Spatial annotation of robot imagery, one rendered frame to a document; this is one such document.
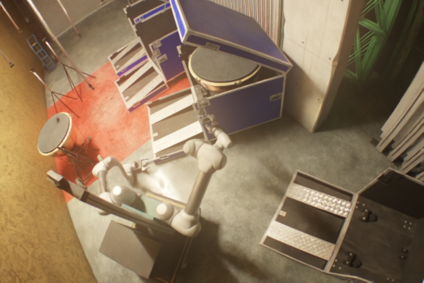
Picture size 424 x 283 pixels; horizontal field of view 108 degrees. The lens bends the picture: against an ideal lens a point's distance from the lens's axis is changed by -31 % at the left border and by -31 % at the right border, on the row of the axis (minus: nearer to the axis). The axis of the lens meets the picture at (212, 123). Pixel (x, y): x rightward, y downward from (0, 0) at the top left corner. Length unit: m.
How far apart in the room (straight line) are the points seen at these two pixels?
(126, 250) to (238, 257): 1.23
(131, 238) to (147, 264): 0.27
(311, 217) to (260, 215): 0.60
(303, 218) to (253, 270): 0.81
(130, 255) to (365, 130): 3.23
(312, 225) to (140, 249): 1.82
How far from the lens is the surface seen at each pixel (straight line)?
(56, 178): 1.24
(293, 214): 2.69
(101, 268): 3.30
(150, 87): 3.88
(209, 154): 1.52
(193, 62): 2.63
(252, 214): 2.68
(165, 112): 3.45
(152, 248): 1.98
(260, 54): 2.06
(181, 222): 1.77
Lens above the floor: 2.64
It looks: 55 degrees down
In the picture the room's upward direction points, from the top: 18 degrees counter-clockwise
